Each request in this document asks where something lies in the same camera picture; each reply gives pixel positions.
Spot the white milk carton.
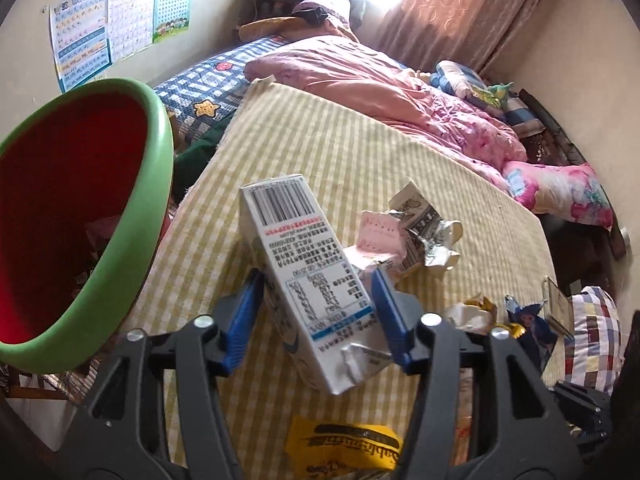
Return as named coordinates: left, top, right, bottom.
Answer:
left=239, top=174, right=396, bottom=395

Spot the green bordered wall poster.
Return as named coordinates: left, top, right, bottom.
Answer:
left=152, top=0, right=193, bottom=46

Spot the yellow and silver wrapper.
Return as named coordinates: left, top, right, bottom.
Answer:
left=442, top=294, right=526, bottom=341

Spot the dark wooden shelf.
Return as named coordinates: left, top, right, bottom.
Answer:
left=235, top=0, right=311, bottom=26

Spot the yellow checked blanket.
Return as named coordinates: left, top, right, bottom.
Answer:
left=120, top=77, right=566, bottom=480

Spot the pink quilt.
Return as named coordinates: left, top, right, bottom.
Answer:
left=244, top=35, right=528, bottom=196

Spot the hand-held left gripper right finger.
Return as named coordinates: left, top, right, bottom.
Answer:
left=370, top=266, right=583, bottom=480

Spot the pink purple pillow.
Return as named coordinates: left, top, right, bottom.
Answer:
left=291, top=0, right=351, bottom=28

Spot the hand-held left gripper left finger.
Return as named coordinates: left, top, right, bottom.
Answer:
left=57, top=269, right=266, bottom=480

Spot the wooden stool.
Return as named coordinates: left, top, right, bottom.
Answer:
left=10, top=365, right=101, bottom=406

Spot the blue patterned pillow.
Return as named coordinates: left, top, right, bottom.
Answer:
left=432, top=60, right=501, bottom=106

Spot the blue snack wrapper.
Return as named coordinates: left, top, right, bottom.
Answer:
left=504, top=295, right=558, bottom=361

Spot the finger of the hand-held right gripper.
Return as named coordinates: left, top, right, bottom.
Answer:
left=552, top=381, right=614, bottom=442

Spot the dark wooden headboard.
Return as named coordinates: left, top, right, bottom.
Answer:
left=515, top=89, right=626, bottom=261

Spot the brown pillow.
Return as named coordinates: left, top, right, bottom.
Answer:
left=237, top=14, right=301, bottom=42

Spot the pink carton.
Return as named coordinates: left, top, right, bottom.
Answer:
left=345, top=210, right=416, bottom=282

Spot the pink floral pillow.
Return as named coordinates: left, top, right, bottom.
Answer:
left=501, top=160, right=615, bottom=231

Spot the brown patterned curtain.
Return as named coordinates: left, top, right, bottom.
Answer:
left=372, top=0, right=553, bottom=73

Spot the blue plaid bedsheet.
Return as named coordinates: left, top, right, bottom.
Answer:
left=152, top=35, right=281, bottom=146

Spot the yellow plastic bag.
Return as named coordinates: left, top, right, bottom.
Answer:
left=284, top=415, right=405, bottom=480

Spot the crumpled grey white carton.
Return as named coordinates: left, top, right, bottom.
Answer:
left=389, top=178, right=463, bottom=277

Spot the blue learning wall poster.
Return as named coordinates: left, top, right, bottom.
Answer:
left=49, top=0, right=112, bottom=93

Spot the dark green cloth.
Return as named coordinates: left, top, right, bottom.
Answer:
left=175, top=125, right=226, bottom=196

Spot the green plush toy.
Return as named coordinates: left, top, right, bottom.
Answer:
left=470, top=82, right=516, bottom=107

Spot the green and red bin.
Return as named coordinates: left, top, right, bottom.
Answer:
left=0, top=78, right=176, bottom=374

